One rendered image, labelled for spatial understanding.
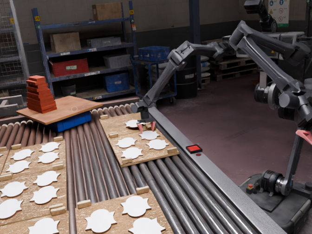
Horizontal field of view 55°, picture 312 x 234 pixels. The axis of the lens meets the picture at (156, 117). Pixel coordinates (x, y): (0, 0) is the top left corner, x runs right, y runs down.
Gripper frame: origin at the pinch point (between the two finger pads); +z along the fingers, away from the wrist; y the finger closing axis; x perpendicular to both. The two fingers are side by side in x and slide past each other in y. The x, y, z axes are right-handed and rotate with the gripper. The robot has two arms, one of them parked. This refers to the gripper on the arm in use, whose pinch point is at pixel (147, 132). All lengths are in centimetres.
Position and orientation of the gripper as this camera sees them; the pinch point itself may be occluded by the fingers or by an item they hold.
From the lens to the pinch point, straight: 204.8
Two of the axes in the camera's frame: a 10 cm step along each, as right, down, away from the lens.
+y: 9.5, -1.6, 2.8
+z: 1.4, 9.9, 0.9
